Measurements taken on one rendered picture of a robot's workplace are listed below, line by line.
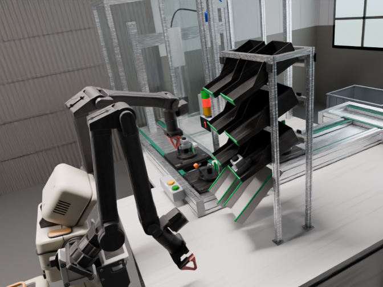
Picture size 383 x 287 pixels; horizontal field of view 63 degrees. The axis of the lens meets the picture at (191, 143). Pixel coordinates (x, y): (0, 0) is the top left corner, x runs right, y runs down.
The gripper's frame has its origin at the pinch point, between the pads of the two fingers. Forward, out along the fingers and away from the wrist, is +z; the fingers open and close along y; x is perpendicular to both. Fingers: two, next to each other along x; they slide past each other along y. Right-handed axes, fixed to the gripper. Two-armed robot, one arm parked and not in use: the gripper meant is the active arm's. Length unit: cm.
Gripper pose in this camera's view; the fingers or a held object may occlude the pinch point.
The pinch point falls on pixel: (175, 146)
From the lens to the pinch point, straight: 154.9
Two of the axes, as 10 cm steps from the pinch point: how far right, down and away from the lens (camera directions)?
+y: -4.1, -3.1, 8.6
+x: -9.0, 3.0, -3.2
